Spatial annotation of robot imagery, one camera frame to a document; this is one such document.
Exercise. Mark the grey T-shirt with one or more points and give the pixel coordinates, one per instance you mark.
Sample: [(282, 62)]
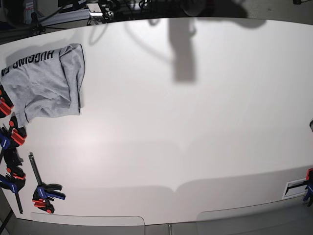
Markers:
[(45, 84)]

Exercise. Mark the red black clamp middle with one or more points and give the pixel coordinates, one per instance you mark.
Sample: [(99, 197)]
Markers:
[(16, 133)]

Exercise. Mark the red black clamp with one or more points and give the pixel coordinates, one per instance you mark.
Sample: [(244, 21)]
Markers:
[(6, 104), (16, 133)]

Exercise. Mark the blue black bar clamp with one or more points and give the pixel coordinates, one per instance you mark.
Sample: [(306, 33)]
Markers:
[(44, 194)]

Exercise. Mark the red black clamp upper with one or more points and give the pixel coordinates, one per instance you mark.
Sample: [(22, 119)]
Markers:
[(6, 104)]

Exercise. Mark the blue clamp lower left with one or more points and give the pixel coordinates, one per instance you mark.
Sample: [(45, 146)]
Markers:
[(15, 178)]

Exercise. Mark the blue clamp at left edge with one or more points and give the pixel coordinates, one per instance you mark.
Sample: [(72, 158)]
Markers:
[(5, 143)]

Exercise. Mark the blue clamp at edge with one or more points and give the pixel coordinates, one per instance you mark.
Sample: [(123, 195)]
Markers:
[(309, 188), (5, 143)]

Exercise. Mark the blue clamp at right edge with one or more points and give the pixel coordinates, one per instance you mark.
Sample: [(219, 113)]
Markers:
[(309, 188)]

